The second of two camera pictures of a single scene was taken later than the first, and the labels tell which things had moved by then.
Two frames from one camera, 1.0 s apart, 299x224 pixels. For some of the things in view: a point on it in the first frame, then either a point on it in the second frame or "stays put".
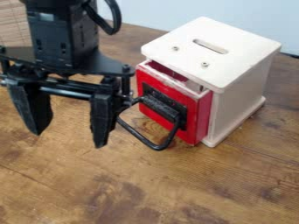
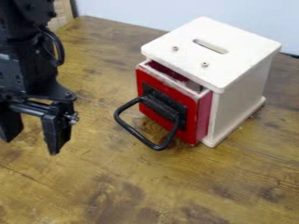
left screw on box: [174, 48] stays put
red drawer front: [196, 96] stays put
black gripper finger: [104, 117] to [57, 131]
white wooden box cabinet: [221, 58] stays put
